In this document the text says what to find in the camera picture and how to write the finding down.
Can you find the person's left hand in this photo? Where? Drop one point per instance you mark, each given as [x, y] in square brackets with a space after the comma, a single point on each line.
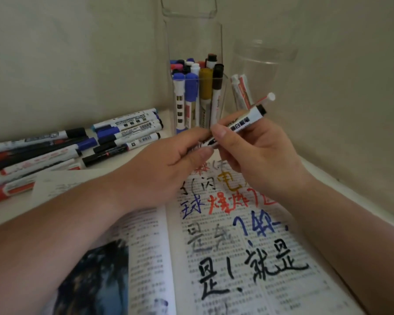
[154, 172]

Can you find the person's right hand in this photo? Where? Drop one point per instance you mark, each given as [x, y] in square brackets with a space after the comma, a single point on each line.
[266, 154]

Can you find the person's left thumb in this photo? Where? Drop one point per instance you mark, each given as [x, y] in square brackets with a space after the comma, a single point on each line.
[200, 159]

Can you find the person's right thumb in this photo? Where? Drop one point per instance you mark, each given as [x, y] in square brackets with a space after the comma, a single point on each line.
[222, 136]

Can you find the white marker with black cap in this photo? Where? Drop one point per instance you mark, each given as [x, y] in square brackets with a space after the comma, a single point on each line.
[246, 119]

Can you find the person's right forearm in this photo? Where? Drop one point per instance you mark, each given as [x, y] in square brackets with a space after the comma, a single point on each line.
[348, 232]

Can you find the person's left forearm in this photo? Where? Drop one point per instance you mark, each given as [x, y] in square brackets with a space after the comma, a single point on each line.
[52, 239]

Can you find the white marker with red print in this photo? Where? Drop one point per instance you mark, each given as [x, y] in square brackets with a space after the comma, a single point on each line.
[238, 91]
[247, 90]

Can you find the bunch of upright coloured markers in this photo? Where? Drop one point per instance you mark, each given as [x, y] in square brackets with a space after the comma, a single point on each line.
[205, 86]

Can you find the thin pen with white cap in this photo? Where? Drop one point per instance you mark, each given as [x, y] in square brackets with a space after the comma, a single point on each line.
[270, 96]

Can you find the pile of assorted whiteboard markers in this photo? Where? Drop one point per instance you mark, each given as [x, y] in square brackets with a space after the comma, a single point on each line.
[128, 123]

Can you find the clear glass cup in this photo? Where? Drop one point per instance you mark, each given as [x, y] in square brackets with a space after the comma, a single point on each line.
[266, 67]

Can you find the open printed book with scribbles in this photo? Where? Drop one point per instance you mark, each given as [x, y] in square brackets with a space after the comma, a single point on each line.
[249, 239]

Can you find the clear acrylic pen holder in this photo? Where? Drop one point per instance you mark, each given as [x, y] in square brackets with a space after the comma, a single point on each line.
[193, 39]

